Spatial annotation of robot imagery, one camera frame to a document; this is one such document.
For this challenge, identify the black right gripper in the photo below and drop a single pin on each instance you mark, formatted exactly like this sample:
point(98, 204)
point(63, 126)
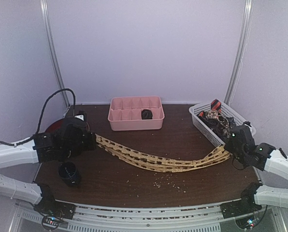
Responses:
point(231, 145)

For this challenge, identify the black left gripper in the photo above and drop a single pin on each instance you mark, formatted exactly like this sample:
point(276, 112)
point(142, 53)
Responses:
point(91, 145)

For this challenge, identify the leopard print tie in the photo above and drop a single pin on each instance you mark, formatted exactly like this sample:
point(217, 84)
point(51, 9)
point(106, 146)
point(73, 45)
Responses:
point(161, 164)

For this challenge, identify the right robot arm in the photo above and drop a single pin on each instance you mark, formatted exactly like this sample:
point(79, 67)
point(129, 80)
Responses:
point(263, 157)

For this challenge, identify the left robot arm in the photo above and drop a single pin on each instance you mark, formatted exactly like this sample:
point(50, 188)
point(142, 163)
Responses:
point(69, 140)

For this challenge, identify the dark patterned ties pile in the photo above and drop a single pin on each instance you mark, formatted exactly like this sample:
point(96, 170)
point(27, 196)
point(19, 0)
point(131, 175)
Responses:
point(218, 123)

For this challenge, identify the red round plate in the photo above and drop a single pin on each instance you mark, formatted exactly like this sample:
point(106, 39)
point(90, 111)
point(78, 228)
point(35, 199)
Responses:
point(54, 126)

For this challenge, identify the white plastic mesh basket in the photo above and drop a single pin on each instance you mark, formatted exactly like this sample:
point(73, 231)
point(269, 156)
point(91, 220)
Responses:
point(207, 131)

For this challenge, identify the dark blue cup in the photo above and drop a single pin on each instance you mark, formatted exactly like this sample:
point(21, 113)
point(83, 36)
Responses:
point(69, 174)

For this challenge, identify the red black striped tie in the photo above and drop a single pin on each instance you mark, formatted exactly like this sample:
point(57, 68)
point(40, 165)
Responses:
point(215, 109)

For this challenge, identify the pink divided organizer box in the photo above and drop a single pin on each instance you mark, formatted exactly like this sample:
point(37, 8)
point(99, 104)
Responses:
point(125, 113)

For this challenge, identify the rolled black tie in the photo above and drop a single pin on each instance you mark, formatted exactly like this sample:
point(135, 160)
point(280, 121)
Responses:
point(146, 114)

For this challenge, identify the right circuit board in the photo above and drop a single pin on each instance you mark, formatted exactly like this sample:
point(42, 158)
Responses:
point(248, 223)

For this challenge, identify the circuit board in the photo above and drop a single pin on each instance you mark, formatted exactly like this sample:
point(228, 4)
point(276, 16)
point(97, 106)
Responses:
point(50, 222)
point(248, 223)

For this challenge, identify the left circuit board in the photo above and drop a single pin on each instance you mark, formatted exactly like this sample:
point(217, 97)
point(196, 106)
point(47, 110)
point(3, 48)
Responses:
point(50, 222)

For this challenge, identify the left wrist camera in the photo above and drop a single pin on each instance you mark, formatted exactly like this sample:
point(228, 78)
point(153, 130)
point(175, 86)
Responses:
point(81, 115)

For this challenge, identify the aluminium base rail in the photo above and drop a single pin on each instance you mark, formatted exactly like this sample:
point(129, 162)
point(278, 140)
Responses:
point(198, 218)

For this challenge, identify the right aluminium corner post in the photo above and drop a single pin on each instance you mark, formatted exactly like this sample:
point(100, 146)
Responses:
point(242, 44)

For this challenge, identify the aluminium corner post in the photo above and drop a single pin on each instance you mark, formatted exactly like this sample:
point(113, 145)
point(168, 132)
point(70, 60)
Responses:
point(54, 59)
point(242, 44)

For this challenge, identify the left aluminium corner post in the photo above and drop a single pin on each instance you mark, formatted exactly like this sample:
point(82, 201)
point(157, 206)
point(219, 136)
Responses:
point(54, 59)

